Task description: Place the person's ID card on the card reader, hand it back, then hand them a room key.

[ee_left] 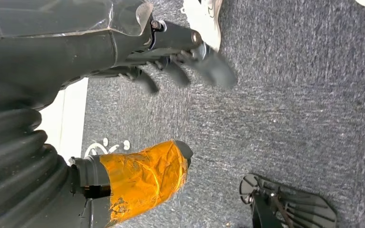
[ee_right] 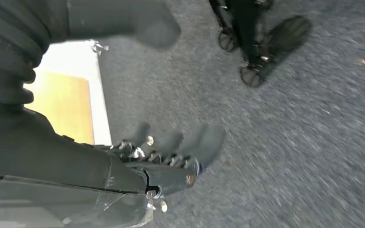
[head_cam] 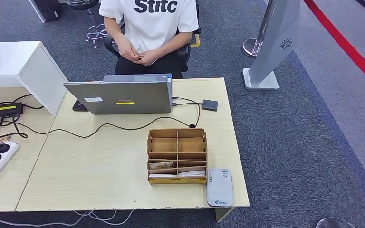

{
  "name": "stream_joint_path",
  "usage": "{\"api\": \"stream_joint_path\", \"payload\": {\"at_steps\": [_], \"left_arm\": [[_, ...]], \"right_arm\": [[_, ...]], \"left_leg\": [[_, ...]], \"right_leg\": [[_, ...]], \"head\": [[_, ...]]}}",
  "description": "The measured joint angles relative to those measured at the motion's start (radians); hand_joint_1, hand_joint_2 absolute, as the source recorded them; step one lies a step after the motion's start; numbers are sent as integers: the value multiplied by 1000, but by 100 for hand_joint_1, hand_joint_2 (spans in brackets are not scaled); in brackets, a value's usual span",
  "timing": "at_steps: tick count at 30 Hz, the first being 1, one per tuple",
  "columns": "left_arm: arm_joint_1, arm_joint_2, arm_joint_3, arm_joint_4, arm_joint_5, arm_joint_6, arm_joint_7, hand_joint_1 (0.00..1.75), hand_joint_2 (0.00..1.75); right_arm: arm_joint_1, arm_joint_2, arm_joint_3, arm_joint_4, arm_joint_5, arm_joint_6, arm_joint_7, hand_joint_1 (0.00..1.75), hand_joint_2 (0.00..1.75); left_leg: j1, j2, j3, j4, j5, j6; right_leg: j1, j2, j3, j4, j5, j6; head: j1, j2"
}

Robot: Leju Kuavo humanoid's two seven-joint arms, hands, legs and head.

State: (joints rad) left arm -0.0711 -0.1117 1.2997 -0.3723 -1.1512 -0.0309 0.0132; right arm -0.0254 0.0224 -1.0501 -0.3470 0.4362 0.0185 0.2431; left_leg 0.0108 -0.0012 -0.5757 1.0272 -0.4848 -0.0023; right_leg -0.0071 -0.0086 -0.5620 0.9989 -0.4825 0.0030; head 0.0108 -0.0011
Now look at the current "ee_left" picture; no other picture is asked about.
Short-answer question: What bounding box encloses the white side panel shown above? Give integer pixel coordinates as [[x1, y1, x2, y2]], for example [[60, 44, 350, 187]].
[[38, 78, 89, 162]]

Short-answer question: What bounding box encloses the white shoe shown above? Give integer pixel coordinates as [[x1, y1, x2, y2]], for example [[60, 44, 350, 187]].
[[182, 0, 224, 53]]

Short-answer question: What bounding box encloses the black ribbed base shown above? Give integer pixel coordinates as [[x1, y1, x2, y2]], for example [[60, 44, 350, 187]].
[[239, 173, 338, 228]]

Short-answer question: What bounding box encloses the white cable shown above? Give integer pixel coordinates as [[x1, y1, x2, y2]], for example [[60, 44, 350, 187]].
[[84, 137, 132, 158]]

